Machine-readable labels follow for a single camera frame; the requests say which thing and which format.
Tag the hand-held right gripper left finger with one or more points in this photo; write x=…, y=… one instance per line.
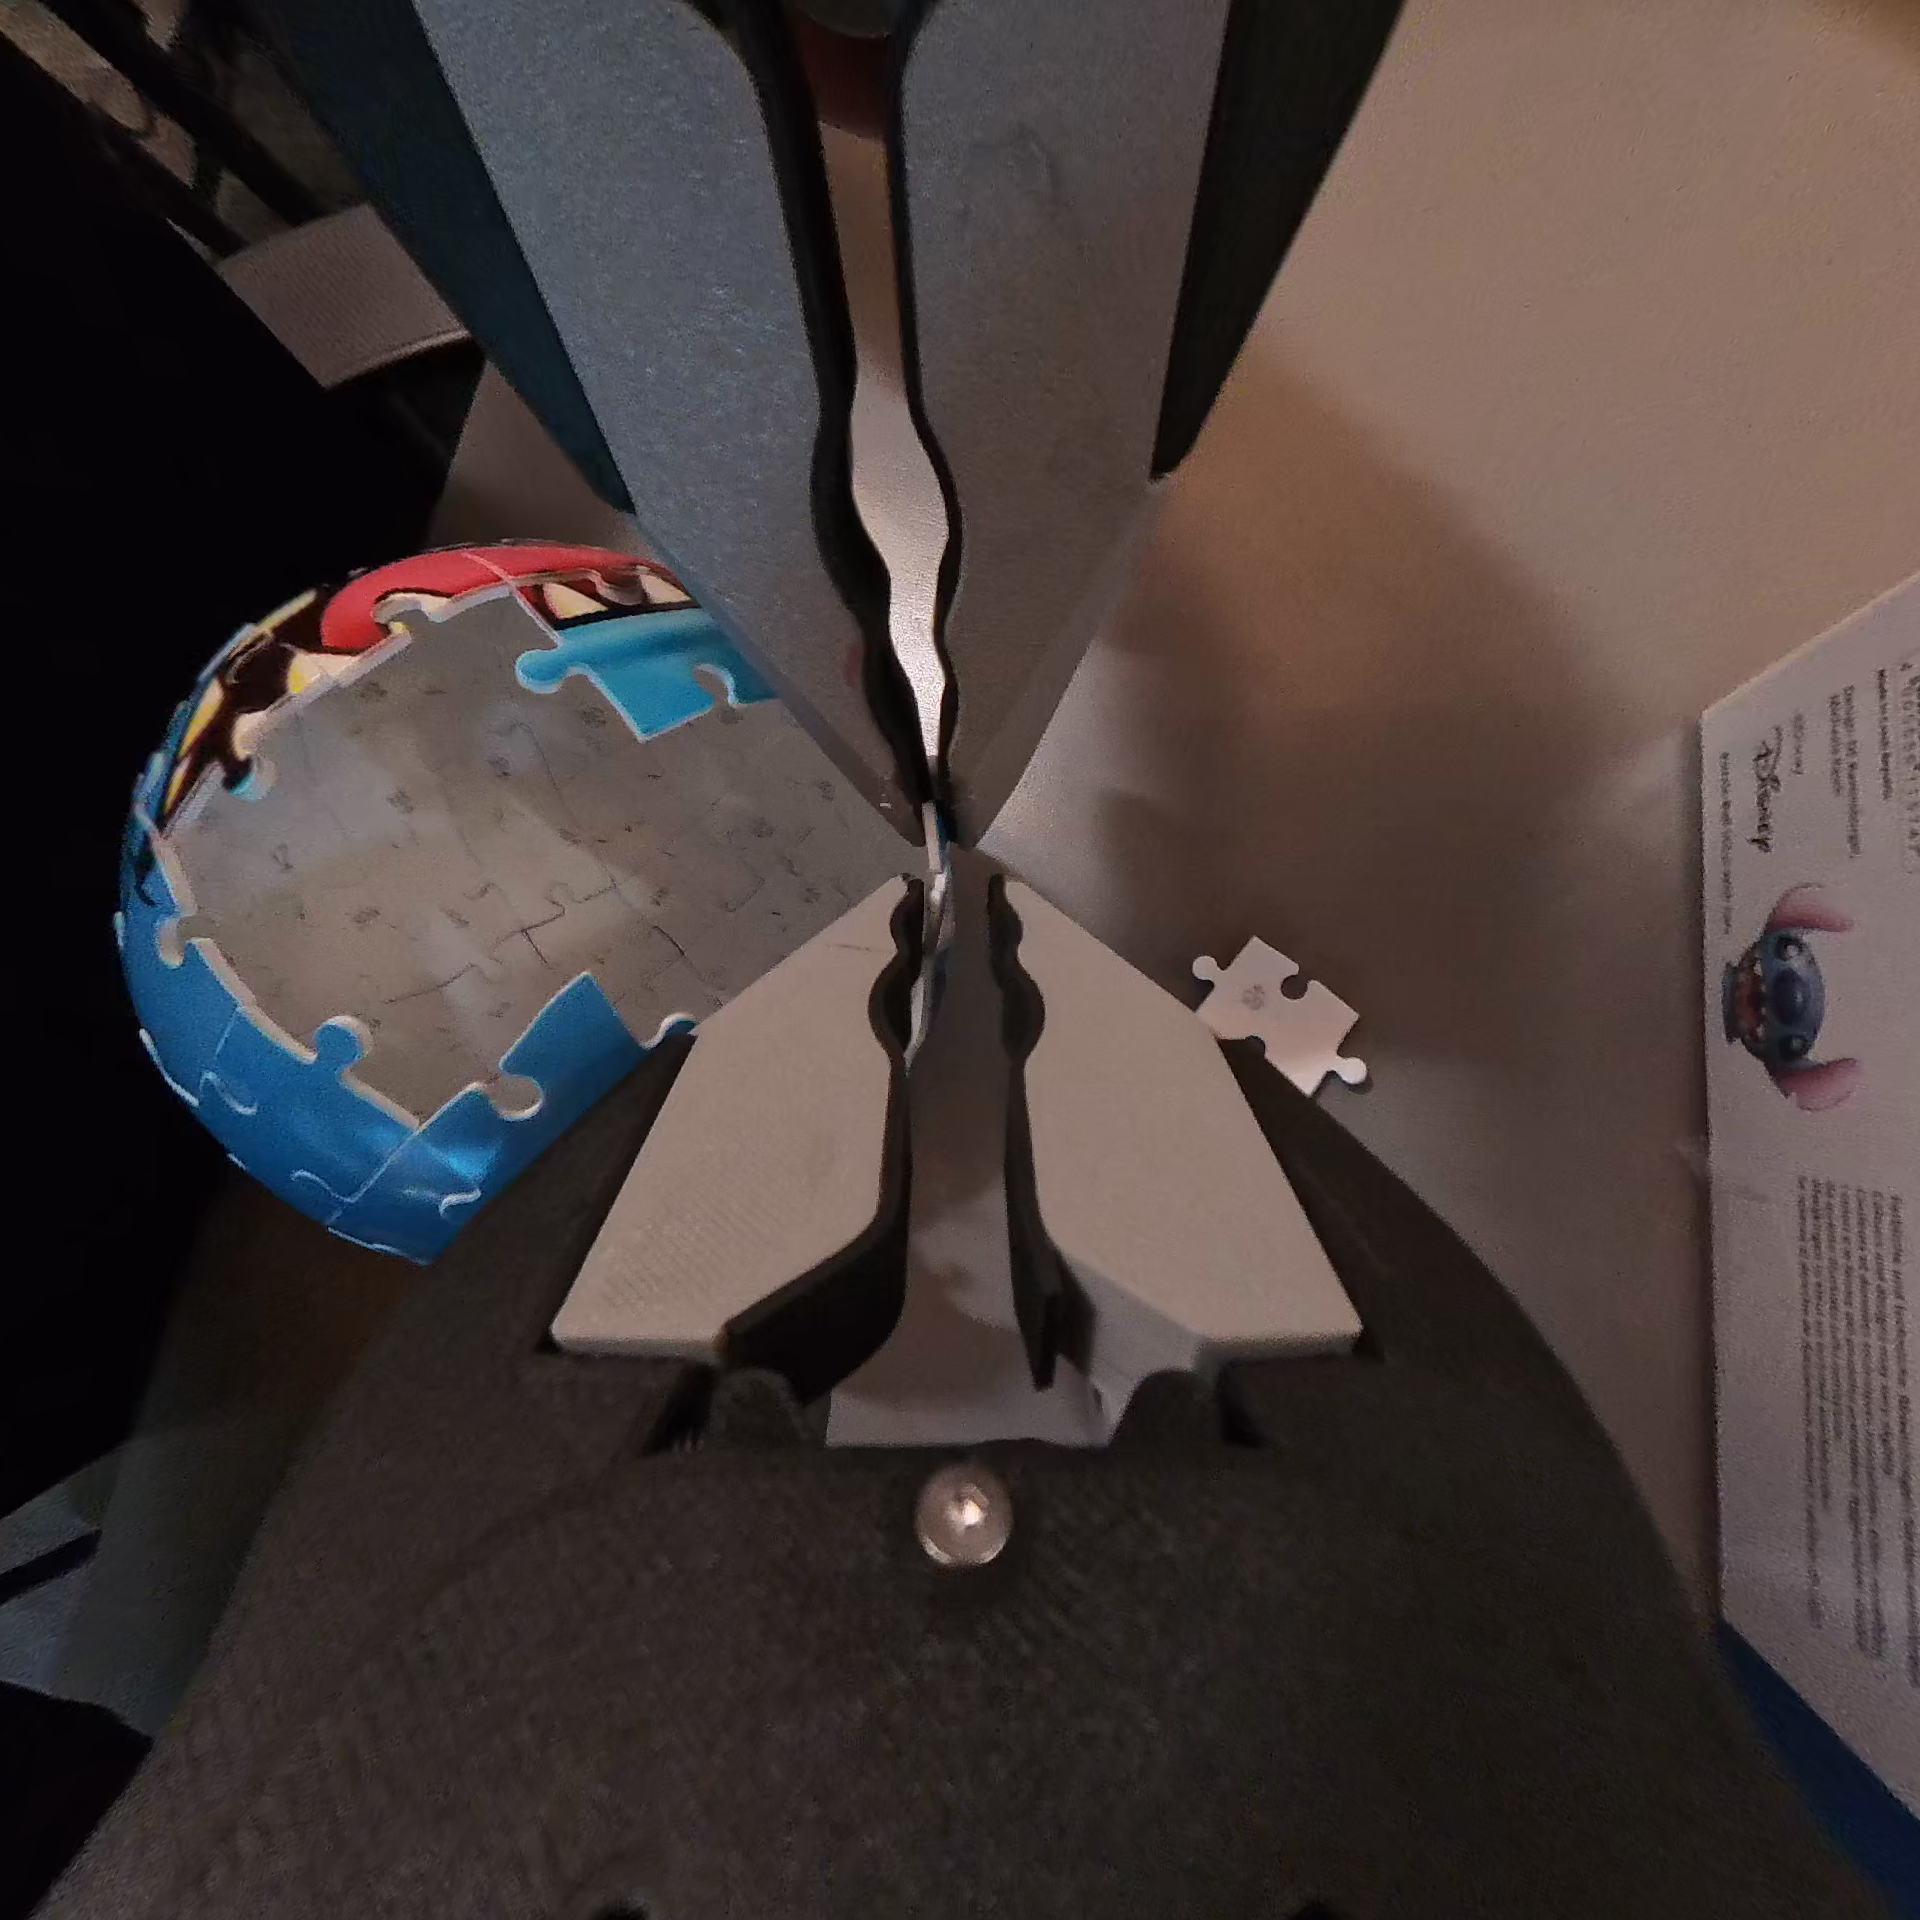
x=751, y=1167

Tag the white and blue puzzle box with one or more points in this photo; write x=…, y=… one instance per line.
x=1815, y=1354

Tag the single white-backed puzzle piece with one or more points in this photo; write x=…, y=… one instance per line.
x=1281, y=1012

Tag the joined strip of puzzle pieces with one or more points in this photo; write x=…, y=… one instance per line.
x=944, y=868

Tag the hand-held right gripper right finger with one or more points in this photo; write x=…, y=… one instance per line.
x=1167, y=1167

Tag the blue cartoon puzzle ball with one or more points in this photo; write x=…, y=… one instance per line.
x=447, y=839

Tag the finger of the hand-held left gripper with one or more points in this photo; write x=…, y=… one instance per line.
x=1051, y=301
x=679, y=301

